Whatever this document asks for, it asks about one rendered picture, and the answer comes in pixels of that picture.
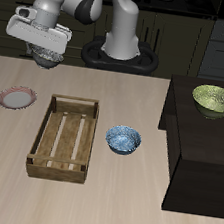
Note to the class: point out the pink rimmed white plate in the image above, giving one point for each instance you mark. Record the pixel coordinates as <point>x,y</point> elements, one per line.
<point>17,98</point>

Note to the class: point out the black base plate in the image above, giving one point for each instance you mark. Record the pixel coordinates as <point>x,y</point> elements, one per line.
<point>91,55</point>

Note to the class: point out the wooden slat tray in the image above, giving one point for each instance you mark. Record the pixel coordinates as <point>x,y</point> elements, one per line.
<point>66,138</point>

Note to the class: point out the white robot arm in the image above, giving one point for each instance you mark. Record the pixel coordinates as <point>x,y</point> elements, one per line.
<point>124,25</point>

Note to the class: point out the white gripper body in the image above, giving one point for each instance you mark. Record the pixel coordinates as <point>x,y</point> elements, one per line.
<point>40,36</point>

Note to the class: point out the black and grey bowl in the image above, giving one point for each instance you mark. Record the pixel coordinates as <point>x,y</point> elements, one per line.
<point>45,59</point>

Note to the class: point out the green bowl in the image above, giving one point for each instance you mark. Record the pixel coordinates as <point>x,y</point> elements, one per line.
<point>215,101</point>

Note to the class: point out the dark kitchen cupboards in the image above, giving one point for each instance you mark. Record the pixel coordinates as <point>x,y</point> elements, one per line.
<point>181,39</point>

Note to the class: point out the dark wooden cabinet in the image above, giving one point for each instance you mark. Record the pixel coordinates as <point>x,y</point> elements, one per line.
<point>201,163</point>

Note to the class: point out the blue patterned bowl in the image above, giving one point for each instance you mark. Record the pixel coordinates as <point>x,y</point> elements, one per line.
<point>123,140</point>

